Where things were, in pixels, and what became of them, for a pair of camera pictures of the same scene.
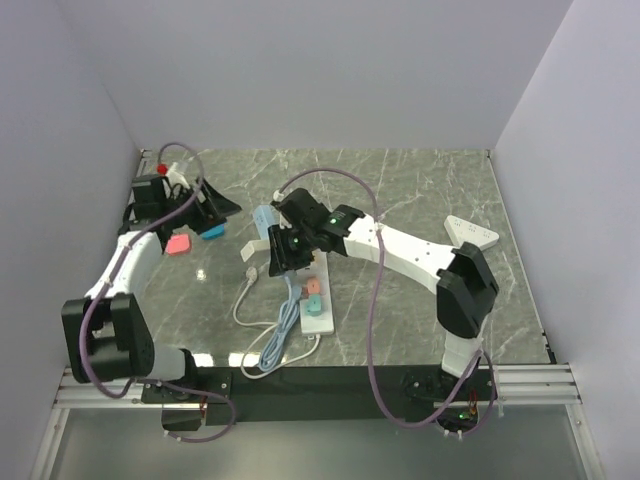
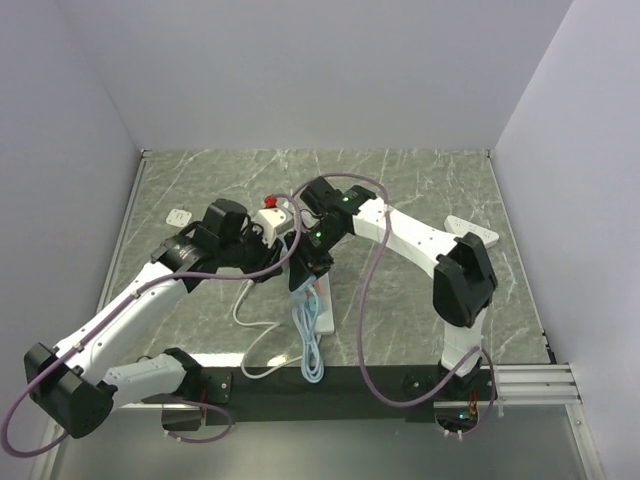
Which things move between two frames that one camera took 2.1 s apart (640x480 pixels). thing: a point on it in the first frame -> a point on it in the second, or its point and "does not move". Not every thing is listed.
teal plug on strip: (313, 306) does not move
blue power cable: (289, 314) -> (305, 316)
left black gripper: (212, 211) -> (266, 257)
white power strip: (321, 324) does not move
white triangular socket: (464, 231) does not move
